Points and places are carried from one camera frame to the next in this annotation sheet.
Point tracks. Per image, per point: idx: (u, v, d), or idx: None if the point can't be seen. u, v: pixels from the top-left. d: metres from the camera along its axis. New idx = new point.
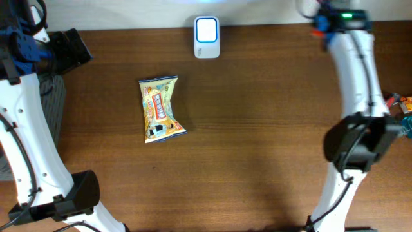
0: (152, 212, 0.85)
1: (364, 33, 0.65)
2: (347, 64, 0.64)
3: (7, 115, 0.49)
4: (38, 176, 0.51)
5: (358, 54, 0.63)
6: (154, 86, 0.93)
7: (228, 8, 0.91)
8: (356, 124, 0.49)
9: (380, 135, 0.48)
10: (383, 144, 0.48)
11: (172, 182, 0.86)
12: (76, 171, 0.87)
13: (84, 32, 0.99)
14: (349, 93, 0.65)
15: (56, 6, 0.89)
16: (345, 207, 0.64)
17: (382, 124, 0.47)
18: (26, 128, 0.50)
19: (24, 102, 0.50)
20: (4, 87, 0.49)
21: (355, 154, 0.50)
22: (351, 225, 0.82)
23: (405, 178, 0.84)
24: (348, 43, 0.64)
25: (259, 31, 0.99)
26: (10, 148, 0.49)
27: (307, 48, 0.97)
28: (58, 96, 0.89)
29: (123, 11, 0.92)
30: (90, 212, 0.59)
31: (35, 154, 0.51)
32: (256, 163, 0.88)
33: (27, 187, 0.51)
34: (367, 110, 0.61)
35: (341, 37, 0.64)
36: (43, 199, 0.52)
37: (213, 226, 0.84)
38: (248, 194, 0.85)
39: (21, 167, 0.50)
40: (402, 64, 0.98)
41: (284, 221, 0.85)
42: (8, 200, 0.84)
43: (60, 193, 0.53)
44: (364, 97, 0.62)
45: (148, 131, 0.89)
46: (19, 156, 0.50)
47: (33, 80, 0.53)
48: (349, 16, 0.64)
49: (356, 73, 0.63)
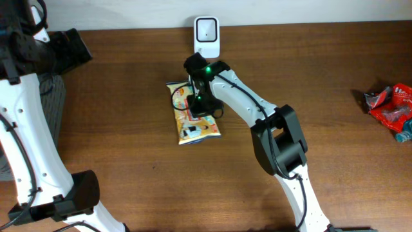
0: (152, 212, 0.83)
1: (227, 70, 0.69)
2: (228, 97, 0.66)
3: (7, 115, 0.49)
4: (38, 176, 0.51)
5: (231, 84, 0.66)
6: (187, 89, 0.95)
7: (227, 8, 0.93)
8: (261, 131, 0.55)
9: (286, 127, 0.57)
10: (293, 134, 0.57)
11: (171, 181, 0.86)
12: (76, 171, 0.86)
13: (84, 33, 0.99)
14: (244, 115, 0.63)
15: (56, 6, 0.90)
16: (314, 202, 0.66)
17: (281, 119, 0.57)
18: (26, 128, 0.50)
19: (24, 102, 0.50)
20: (3, 87, 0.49)
21: (285, 156, 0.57)
22: (354, 225, 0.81)
23: (402, 178, 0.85)
24: (219, 83, 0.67)
25: (256, 33, 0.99)
26: (10, 148, 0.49)
27: (305, 49, 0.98)
28: (58, 96, 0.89)
29: (123, 11, 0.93)
30: (90, 212, 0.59)
31: (35, 154, 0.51)
32: (255, 164, 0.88)
33: (27, 187, 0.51)
34: (259, 115, 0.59)
35: (212, 84, 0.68)
36: (43, 199, 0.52)
37: (213, 227, 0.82)
38: (247, 194, 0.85)
39: (22, 167, 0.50)
40: (400, 63, 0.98)
41: (284, 221, 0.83)
42: (8, 199, 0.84)
43: (60, 193, 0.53)
44: (255, 111, 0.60)
45: (181, 132, 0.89)
46: (19, 156, 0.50)
47: (33, 80, 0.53)
48: (207, 70, 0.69)
49: (237, 97, 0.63)
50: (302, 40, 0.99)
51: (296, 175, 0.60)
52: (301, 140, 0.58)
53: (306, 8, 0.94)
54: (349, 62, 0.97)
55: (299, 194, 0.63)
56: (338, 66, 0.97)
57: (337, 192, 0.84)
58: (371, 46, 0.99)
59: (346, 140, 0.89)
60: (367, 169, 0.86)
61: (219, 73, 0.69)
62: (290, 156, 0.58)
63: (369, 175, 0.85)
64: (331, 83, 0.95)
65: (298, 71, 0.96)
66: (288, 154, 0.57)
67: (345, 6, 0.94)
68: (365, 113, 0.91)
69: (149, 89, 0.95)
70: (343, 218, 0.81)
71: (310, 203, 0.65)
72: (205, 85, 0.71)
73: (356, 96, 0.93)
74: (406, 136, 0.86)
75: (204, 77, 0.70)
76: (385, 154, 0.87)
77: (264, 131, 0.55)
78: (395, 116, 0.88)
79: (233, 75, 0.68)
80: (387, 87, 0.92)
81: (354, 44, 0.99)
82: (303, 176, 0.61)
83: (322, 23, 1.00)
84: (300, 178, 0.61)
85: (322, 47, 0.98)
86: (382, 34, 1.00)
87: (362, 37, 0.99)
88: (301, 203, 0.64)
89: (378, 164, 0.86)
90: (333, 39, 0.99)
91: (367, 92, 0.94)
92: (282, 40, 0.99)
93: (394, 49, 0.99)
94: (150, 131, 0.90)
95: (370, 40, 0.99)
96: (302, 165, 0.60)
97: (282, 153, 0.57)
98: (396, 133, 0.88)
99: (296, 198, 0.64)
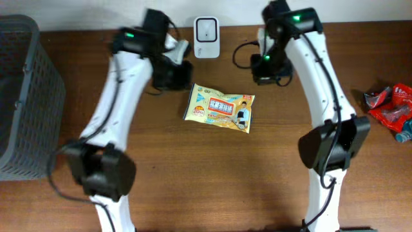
0: (152, 212, 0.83)
1: (318, 35, 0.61)
2: (306, 69, 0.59)
3: (123, 73, 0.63)
4: (109, 122, 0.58)
5: (316, 58, 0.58)
6: (197, 103, 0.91)
7: (227, 9, 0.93)
8: (328, 133, 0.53)
9: (352, 136, 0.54)
10: (355, 143, 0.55)
11: (171, 181, 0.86)
12: None
13: (84, 33, 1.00)
14: (313, 102, 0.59)
15: (57, 6, 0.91)
16: (335, 206, 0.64)
17: (351, 124, 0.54)
18: (126, 85, 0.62)
19: (135, 71, 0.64)
20: (131, 57, 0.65)
21: (334, 160, 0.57)
22: (353, 225, 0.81)
23: (402, 178, 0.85)
24: (303, 50, 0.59)
25: (255, 33, 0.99)
26: (108, 93, 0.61)
27: None
28: (58, 95, 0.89)
29: (123, 11, 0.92)
30: (117, 200, 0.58)
31: (118, 107, 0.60)
32: (256, 163, 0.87)
33: (98, 124, 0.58)
34: (333, 115, 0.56)
35: (295, 43, 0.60)
36: (100, 140, 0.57)
37: (213, 227, 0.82)
38: (248, 194, 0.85)
39: (104, 109, 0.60)
40: (400, 64, 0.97)
41: (284, 222, 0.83)
42: (8, 200, 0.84)
43: (112, 140, 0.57)
44: (330, 104, 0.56)
45: (240, 125, 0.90)
46: (109, 98, 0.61)
47: (147, 70, 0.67)
48: (295, 20, 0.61)
49: (317, 77, 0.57)
50: None
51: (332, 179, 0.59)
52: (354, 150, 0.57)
53: None
54: (349, 62, 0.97)
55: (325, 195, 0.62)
56: (338, 66, 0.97)
57: None
58: (371, 47, 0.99)
59: None
60: (367, 169, 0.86)
61: (308, 36, 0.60)
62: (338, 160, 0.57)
63: (369, 176, 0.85)
64: None
65: None
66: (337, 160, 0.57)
67: (346, 6, 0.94)
68: (365, 113, 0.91)
69: (150, 89, 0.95)
70: (343, 218, 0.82)
71: (332, 205, 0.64)
72: (283, 31, 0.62)
73: (356, 96, 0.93)
74: (406, 136, 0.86)
75: (286, 23, 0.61)
76: (384, 154, 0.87)
77: (331, 133, 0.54)
78: (395, 116, 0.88)
79: (322, 44, 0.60)
80: (387, 87, 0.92)
81: (353, 44, 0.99)
82: (337, 180, 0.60)
83: (321, 23, 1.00)
84: (335, 181, 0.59)
85: None
86: (382, 34, 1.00)
87: (362, 37, 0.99)
88: (323, 202, 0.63)
89: (378, 164, 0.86)
90: (333, 39, 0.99)
91: (367, 92, 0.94)
92: None
93: (394, 49, 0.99)
94: (151, 131, 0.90)
95: (371, 40, 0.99)
96: (342, 170, 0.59)
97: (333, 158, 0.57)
98: (396, 133, 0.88)
99: (320, 197, 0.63)
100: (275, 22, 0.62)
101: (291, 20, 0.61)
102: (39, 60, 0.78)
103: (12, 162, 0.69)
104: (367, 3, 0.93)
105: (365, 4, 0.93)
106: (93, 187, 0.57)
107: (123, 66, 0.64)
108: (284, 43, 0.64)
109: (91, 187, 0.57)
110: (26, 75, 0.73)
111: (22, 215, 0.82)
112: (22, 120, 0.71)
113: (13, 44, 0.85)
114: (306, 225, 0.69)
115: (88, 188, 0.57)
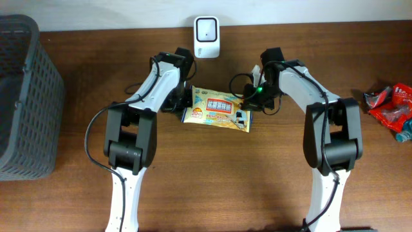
0: (152, 212, 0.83)
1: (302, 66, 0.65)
2: (294, 87, 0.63)
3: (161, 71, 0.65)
4: (147, 96, 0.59)
5: (300, 74, 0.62)
6: (196, 104, 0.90)
7: (226, 9, 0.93)
8: (319, 114, 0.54)
9: (346, 120, 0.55)
10: (352, 130, 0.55)
11: (171, 181, 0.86)
12: (76, 171, 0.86)
13: (84, 33, 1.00)
14: (304, 102, 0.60)
15: (56, 6, 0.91)
16: (337, 207, 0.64)
17: (343, 111, 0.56)
18: (163, 78, 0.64)
19: (172, 71, 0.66)
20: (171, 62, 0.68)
21: (337, 152, 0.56)
22: (353, 225, 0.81)
23: (402, 178, 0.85)
24: (289, 73, 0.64)
25: (255, 33, 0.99)
26: (148, 80, 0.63)
27: (304, 49, 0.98)
28: (57, 94, 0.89)
29: (123, 11, 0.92)
30: (137, 174, 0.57)
31: (156, 90, 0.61)
32: (256, 163, 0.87)
33: (138, 94, 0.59)
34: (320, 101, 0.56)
35: (282, 73, 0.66)
36: (137, 106, 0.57)
37: (213, 226, 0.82)
38: (248, 194, 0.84)
39: (142, 89, 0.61)
40: (400, 63, 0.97)
41: (284, 222, 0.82)
42: (8, 200, 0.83)
43: (149, 107, 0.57)
44: (316, 96, 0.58)
45: (239, 125, 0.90)
46: (147, 84, 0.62)
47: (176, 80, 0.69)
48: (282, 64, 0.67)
49: (302, 86, 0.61)
50: (301, 40, 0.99)
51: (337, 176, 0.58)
52: (356, 140, 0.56)
53: (304, 9, 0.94)
54: (349, 62, 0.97)
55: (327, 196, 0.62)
56: (338, 66, 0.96)
57: None
58: (371, 46, 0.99)
59: None
60: (367, 169, 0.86)
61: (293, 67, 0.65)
62: (341, 153, 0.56)
63: (369, 176, 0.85)
64: (331, 83, 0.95)
65: None
66: (341, 152, 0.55)
67: (346, 6, 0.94)
68: (365, 112, 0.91)
69: None
70: (342, 218, 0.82)
71: (334, 205, 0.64)
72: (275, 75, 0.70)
73: (356, 96, 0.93)
74: (407, 136, 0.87)
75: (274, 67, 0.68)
76: (384, 154, 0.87)
77: (321, 113, 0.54)
78: (395, 116, 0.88)
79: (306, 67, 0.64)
80: (387, 87, 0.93)
81: (353, 44, 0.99)
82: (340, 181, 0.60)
83: (321, 23, 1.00)
84: (338, 180, 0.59)
85: (322, 48, 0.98)
86: (381, 33, 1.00)
87: (361, 37, 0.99)
88: (324, 202, 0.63)
89: (378, 164, 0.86)
90: (333, 39, 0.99)
91: (367, 92, 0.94)
92: (280, 40, 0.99)
93: (394, 49, 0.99)
94: None
95: (370, 40, 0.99)
96: (346, 171, 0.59)
97: (334, 147, 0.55)
98: (396, 133, 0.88)
99: (322, 198, 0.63)
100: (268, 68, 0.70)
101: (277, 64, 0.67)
102: (39, 60, 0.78)
103: (12, 162, 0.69)
104: (367, 2, 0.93)
105: (365, 4, 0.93)
106: (121, 156, 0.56)
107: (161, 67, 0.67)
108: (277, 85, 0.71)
109: (118, 155, 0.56)
110: (26, 75, 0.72)
111: (22, 215, 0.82)
112: (22, 120, 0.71)
113: (12, 44, 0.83)
114: (307, 225, 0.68)
115: (115, 157, 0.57)
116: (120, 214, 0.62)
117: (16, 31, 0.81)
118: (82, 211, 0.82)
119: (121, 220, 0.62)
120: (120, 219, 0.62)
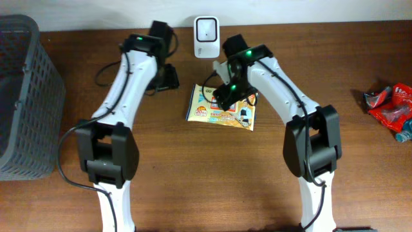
0: (152, 212, 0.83)
1: (270, 57, 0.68)
2: (266, 86, 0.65)
3: (132, 67, 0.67)
4: (118, 105, 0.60)
5: (271, 73, 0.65)
6: (199, 103, 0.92)
7: (226, 9, 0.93)
8: (299, 129, 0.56)
9: (325, 127, 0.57)
10: (331, 138, 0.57)
11: (171, 181, 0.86)
12: (76, 171, 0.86)
13: (84, 33, 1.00)
14: (279, 106, 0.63)
15: (57, 6, 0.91)
16: (329, 209, 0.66)
17: (321, 118, 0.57)
18: (137, 73, 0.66)
19: (145, 63, 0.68)
20: (141, 55, 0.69)
21: (318, 160, 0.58)
22: (353, 225, 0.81)
23: (402, 178, 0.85)
24: (259, 70, 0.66)
25: (255, 33, 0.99)
26: (118, 77, 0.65)
27: (304, 48, 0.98)
28: (58, 95, 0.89)
29: (123, 11, 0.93)
30: (120, 187, 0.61)
31: (128, 95, 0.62)
32: (256, 163, 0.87)
33: (105, 106, 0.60)
34: (299, 111, 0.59)
35: (250, 69, 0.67)
36: (108, 121, 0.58)
37: (213, 227, 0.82)
38: (248, 194, 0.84)
39: (112, 93, 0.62)
40: (400, 63, 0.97)
41: (284, 222, 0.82)
42: (8, 200, 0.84)
43: (120, 122, 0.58)
44: (293, 105, 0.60)
45: (244, 122, 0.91)
46: (118, 84, 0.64)
47: (152, 70, 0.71)
48: (248, 53, 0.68)
49: (277, 88, 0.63)
50: (301, 40, 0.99)
51: (322, 182, 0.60)
52: (336, 144, 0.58)
53: (304, 9, 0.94)
54: (349, 62, 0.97)
55: (317, 200, 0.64)
56: (338, 66, 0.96)
57: (337, 191, 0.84)
58: (371, 46, 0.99)
59: (346, 140, 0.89)
60: (367, 169, 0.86)
61: (260, 60, 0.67)
62: (323, 160, 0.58)
63: (369, 176, 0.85)
64: (331, 82, 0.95)
65: (297, 71, 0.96)
66: (321, 159, 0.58)
67: (345, 6, 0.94)
68: (365, 112, 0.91)
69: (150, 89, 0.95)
70: (343, 218, 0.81)
71: (326, 208, 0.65)
72: (241, 69, 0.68)
73: (356, 96, 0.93)
74: (406, 136, 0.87)
75: (242, 60, 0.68)
76: (384, 154, 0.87)
77: (301, 129, 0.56)
78: (395, 116, 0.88)
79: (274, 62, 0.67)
80: (387, 87, 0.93)
81: (353, 44, 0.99)
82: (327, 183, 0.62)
83: (321, 23, 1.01)
84: (325, 185, 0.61)
85: (322, 47, 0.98)
86: (381, 33, 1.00)
87: (361, 37, 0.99)
88: (316, 207, 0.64)
89: (378, 164, 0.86)
90: (333, 39, 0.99)
91: (367, 91, 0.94)
92: (280, 40, 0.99)
93: (394, 49, 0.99)
94: (151, 131, 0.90)
95: (369, 40, 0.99)
96: (330, 172, 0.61)
97: (315, 156, 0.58)
98: (396, 133, 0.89)
99: (313, 203, 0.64)
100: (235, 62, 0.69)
101: (244, 56, 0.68)
102: (39, 60, 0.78)
103: (12, 162, 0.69)
104: (366, 2, 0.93)
105: (364, 4, 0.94)
106: (102, 170, 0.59)
107: (132, 60, 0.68)
108: (244, 77, 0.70)
109: (98, 171, 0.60)
110: (26, 75, 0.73)
111: (22, 215, 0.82)
112: (22, 120, 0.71)
113: (12, 44, 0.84)
114: (304, 229, 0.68)
115: (96, 173, 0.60)
116: (113, 222, 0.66)
117: (16, 31, 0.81)
118: (82, 211, 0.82)
119: (114, 227, 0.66)
120: (113, 226, 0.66)
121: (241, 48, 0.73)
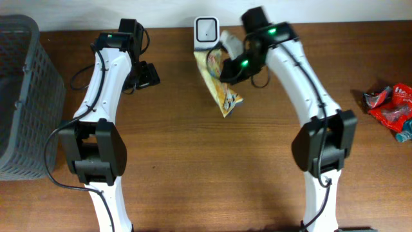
0: (152, 212, 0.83)
1: (293, 42, 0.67)
2: (288, 74, 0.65)
3: (107, 64, 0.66)
4: (98, 102, 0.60)
5: (295, 62, 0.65)
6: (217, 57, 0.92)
7: (226, 8, 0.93)
8: (317, 130, 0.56)
9: (341, 130, 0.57)
10: (345, 140, 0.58)
11: (171, 181, 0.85)
12: None
13: (84, 33, 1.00)
14: (299, 101, 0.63)
15: (57, 6, 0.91)
16: (332, 207, 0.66)
17: (339, 121, 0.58)
18: (112, 70, 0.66)
19: (118, 59, 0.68)
20: (115, 51, 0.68)
21: (326, 158, 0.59)
22: (353, 225, 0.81)
23: (402, 178, 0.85)
24: (281, 55, 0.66)
25: None
26: (94, 77, 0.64)
27: (304, 48, 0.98)
28: (58, 95, 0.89)
29: (123, 11, 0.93)
30: (112, 184, 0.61)
31: (107, 92, 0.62)
32: (256, 163, 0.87)
33: (87, 104, 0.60)
34: (319, 113, 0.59)
35: (272, 51, 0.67)
36: (93, 119, 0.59)
37: (213, 227, 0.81)
38: (248, 194, 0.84)
39: (92, 91, 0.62)
40: (400, 62, 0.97)
41: (285, 222, 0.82)
42: (8, 200, 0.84)
43: (103, 118, 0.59)
44: (314, 103, 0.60)
45: (225, 104, 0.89)
46: (96, 82, 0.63)
47: (126, 66, 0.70)
48: (271, 32, 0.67)
49: (297, 79, 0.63)
50: (301, 40, 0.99)
51: (328, 180, 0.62)
52: (347, 147, 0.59)
53: (304, 8, 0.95)
54: (349, 62, 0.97)
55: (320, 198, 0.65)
56: (338, 66, 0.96)
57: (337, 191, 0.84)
58: (371, 46, 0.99)
59: None
60: (367, 168, 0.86)
61: (282, 43, 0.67)
62: (331, 158, 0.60)
63: (369, 176, 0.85)
64: (331, 82, 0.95)
65: None
66: (330, 157, 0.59)
67: (344, 5, 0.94)
68: (365, 112, 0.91)
69: (150, 89, 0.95)
70: (343, 218, 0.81)
71: (329, 205, 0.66)
72: (261, 47, 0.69)
73: (356, 96, 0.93)
74: (407, 136, 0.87)
75: (263, 40, 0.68)
76: (385, 154, 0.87)
77: (320, 130, 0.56)
78: (395, 116, 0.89)
79: (299, 50, 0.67)
80: (387, 87, 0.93)
81: (353, 44, 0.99)
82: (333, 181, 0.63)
83: (320, 22, 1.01)
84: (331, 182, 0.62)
85: (321, 47, 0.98)
86: (380, 33, 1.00)
87: (361, 36, 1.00)
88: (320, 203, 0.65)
89: (378, 164, 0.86)
90: (333, 38, 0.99)
91: (367, 91, 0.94)
92: None
93: (394, 49, 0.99)
94: (150, 131, 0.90)
95: (369, 40, 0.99)
96: (337, 171, 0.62)
97: (325, 154, 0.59)
98: (396, 133, 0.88)
99: (317, 200, 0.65)
100: (254, 40, 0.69)
101: (266, 35, 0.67)
102: (39, 60, 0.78)
103: (12, 162, 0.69)
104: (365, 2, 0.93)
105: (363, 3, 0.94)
106: (89, 169, 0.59)
107: (105, 58, 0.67)
108: (264, 55, 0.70)
109: (86, 171, 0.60)
110: (26, 75, 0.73)
111: (22, 214, 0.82)
112: (22, 120, 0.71)
113: (12, 44, 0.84)
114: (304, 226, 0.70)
115: (84, 173, 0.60)
116: (109, 222, 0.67)
117: (16, 32, 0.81)
118: (82, 210, 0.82)
119: (112, 227, 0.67)
120: (111, 226, 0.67)
121: (262, 23, 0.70)
